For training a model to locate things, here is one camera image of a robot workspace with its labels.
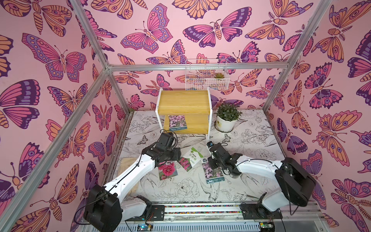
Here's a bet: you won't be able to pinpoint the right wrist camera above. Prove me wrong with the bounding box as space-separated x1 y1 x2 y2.
207 141 216 150

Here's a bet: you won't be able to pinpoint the potted green plant white pot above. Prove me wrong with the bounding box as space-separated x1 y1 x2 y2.
215 103 242 133

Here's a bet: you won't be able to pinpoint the white wire basket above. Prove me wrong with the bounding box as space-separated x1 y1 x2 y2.
184 58 230 91

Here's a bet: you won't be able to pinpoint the purple flower blue-edged seed packet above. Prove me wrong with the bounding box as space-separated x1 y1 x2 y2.
169 115 187 131

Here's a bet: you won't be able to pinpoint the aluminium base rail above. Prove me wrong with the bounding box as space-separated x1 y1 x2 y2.
109 202 330 232

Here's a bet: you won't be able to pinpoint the wooden two-tier shelf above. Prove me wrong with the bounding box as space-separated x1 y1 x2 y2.
155 88 213 142

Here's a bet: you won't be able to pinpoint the green white seed packet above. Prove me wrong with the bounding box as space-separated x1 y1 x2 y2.
178 146 204 172

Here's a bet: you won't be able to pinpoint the red rose seed packet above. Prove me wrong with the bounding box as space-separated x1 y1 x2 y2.
158 161 178 180

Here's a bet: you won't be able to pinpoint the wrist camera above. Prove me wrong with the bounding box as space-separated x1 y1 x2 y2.
207 141 216 150
158 130 178 150

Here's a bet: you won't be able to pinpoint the beige garden glove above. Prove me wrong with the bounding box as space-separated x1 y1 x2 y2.
117 158 139 197

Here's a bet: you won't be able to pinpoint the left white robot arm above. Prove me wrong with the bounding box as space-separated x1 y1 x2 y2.
83 143 181 232

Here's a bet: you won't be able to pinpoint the aluminium frame bars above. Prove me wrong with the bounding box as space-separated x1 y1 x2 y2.
1 1 331 232

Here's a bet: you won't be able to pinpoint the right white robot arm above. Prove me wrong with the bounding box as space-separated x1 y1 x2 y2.
207 142 317 218

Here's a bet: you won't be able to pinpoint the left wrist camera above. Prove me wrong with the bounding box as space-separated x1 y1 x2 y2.
158 130 178 150

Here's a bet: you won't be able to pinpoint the small succulent in basket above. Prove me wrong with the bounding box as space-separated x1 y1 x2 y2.
214 72 225 79

